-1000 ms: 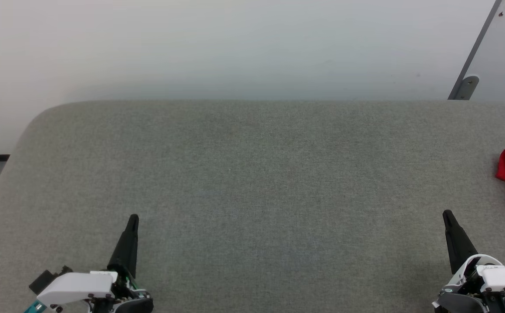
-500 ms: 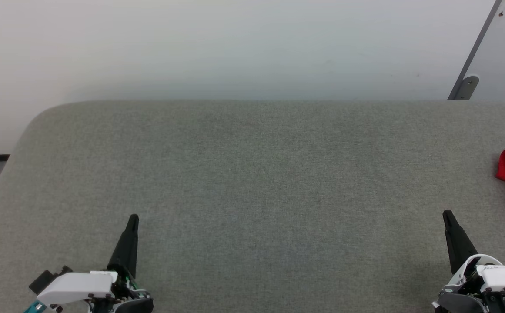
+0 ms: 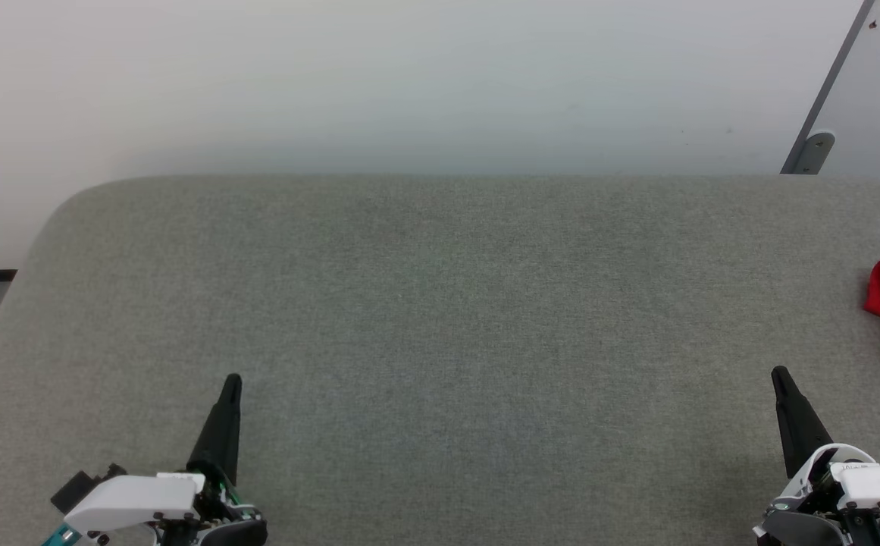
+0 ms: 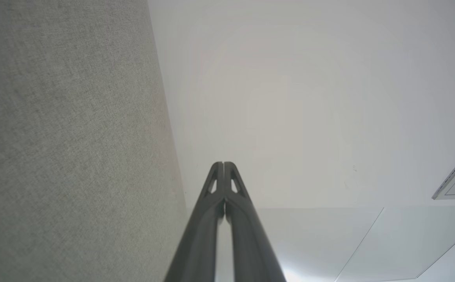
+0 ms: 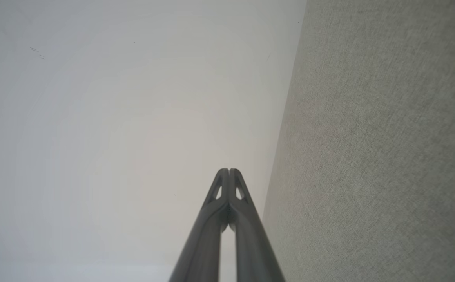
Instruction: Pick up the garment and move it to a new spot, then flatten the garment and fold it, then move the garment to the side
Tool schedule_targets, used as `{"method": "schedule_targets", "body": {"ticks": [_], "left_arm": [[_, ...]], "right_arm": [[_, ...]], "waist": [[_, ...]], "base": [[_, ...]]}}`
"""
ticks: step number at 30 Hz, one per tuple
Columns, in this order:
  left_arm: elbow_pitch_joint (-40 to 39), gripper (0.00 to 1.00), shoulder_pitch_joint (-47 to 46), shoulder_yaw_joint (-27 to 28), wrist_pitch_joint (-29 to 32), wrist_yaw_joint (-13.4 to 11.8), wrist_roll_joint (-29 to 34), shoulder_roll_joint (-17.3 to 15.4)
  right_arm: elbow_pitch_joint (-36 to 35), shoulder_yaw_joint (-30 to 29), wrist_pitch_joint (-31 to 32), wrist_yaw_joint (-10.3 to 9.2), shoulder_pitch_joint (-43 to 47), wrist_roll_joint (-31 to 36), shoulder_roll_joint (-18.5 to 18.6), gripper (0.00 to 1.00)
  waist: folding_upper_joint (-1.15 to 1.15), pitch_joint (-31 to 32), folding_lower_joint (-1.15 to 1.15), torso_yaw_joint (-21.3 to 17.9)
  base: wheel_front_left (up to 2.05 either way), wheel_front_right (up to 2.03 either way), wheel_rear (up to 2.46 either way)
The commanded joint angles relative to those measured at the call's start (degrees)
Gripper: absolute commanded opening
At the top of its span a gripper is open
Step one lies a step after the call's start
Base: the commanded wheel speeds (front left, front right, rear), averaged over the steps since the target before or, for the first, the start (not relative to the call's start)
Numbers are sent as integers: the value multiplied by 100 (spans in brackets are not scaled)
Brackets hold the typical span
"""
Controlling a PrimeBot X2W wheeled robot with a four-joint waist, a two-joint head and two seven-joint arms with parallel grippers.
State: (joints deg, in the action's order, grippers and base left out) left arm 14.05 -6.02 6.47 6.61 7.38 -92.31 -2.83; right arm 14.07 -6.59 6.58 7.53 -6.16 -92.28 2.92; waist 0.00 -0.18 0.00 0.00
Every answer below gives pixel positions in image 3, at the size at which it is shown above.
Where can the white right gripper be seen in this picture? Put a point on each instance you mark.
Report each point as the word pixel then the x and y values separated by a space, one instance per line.
pixel 864 493

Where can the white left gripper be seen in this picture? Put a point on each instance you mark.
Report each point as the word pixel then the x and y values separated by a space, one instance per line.
pixel 136 500

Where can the grey metal post with bracket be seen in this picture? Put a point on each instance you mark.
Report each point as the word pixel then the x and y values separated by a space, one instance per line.
pixel 811 152

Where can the grey fabric sofa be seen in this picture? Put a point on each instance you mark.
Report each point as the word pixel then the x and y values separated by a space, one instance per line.
pixel 440 303

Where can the black teal left wrist camera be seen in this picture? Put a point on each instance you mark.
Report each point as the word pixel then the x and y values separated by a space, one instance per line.
pixel 79 485

